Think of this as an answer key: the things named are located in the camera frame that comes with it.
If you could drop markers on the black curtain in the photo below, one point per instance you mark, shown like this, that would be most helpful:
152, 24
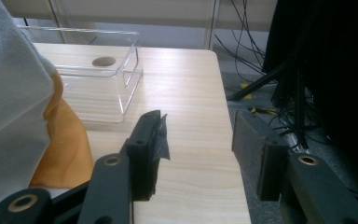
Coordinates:
338, 77

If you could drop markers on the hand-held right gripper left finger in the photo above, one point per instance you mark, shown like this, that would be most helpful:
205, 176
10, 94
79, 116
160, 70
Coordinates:
141, 149

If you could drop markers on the black stand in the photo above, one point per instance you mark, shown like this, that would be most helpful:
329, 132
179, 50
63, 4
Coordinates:
261, 85

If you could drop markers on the white tote bag orange teal pattern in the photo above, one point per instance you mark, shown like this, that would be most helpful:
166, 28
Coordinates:
12, 93

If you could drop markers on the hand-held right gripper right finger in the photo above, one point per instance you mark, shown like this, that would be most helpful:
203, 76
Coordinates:
254, 149

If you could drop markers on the beige background desk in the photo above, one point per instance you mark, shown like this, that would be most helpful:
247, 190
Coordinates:
155, 12

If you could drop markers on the clear plastic box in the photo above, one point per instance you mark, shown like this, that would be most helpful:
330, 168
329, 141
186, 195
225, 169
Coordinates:
105, 90

